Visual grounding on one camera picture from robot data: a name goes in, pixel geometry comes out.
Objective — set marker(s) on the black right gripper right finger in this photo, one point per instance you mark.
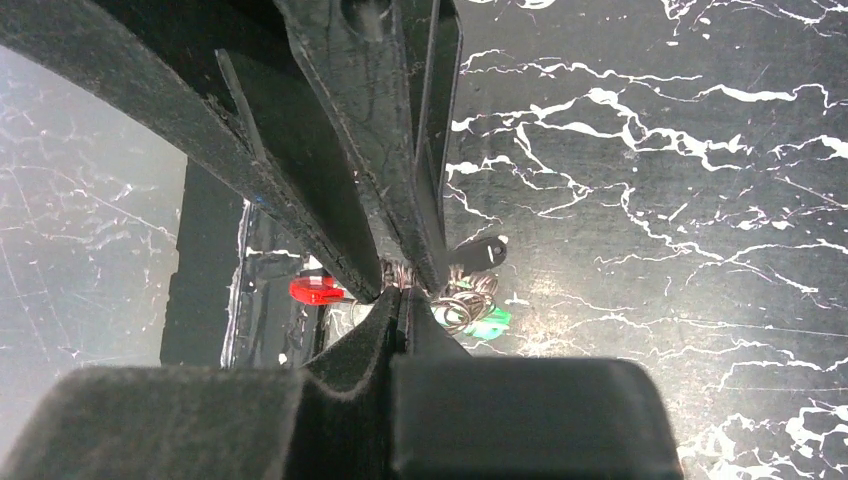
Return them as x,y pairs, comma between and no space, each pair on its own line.
457,416

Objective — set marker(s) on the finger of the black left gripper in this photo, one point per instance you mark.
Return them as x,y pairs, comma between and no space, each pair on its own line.
217,80
385,72

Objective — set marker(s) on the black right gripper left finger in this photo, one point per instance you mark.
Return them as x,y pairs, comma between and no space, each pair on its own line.
327,419

